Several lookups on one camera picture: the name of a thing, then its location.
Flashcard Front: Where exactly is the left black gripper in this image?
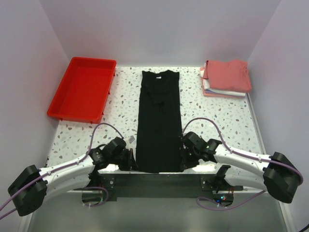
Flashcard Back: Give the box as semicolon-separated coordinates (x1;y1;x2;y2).
110;147;139;171

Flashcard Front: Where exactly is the black t shirt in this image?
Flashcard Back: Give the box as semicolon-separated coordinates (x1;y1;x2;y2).
136;70;182;174

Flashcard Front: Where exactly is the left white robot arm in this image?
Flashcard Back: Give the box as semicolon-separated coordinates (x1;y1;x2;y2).
8;137;138;217

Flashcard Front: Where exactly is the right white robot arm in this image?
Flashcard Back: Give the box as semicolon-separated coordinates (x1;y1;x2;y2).
182;131;303;203

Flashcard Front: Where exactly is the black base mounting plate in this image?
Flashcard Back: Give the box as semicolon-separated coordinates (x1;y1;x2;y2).
82;173;243;205

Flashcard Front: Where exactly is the lavender folded t shirt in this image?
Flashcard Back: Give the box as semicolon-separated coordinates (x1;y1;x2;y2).
205;88;246;97

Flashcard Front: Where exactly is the red plastic tray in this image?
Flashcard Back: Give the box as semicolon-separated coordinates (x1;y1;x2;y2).
47;57;116;124

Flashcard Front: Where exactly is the pink folded t shirt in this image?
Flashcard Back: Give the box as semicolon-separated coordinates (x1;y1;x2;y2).
203;59;252;93

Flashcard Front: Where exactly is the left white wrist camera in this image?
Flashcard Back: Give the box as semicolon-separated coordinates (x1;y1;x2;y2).
124;136;136;145

